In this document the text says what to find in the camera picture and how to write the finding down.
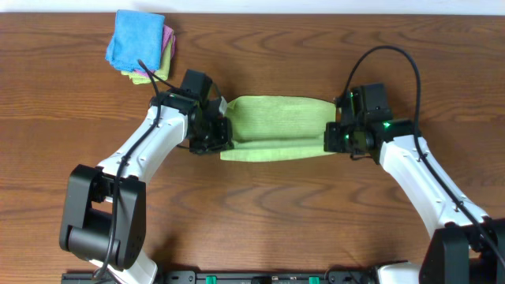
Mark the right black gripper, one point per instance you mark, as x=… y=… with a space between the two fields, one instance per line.
x=332 y=143

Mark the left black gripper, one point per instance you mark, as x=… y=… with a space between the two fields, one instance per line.
x=225 y=139

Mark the green microfiber cloth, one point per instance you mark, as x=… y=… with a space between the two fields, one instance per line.
x=277 y=128

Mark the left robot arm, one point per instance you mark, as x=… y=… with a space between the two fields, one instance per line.
x=104 y=217

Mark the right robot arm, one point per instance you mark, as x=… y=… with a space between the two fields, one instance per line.
x=466 y=244

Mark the folded light green cloth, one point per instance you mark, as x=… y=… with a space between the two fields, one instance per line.
x=138 y=78

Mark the folded purple cloth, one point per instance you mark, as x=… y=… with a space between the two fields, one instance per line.
x=167 y=39

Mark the folded blue cloth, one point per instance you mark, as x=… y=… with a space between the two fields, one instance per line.
x=137 y=36

